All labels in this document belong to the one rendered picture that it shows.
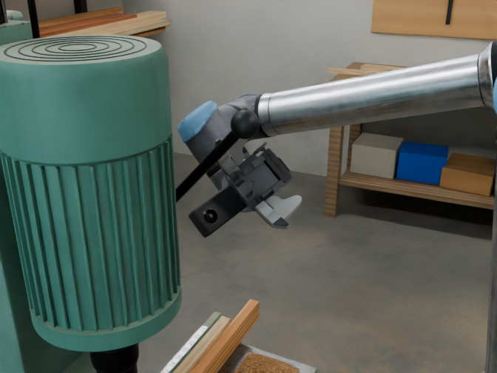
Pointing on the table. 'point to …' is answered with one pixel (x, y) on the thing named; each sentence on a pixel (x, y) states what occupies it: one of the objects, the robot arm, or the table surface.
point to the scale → (183, 350)
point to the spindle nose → (116, 360)
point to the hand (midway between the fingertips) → (248, 186)
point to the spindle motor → (92, 186)
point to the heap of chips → (264, 365)
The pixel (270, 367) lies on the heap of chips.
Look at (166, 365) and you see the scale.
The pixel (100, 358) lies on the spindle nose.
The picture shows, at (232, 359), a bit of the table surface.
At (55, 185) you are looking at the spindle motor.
